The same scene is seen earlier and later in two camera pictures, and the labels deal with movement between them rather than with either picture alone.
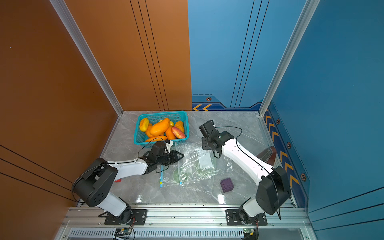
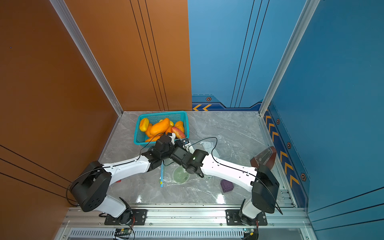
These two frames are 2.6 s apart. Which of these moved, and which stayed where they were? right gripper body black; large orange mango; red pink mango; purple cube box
Moved: right gripper body black
Stayed: large orange mango; purple cube box; red pink mango
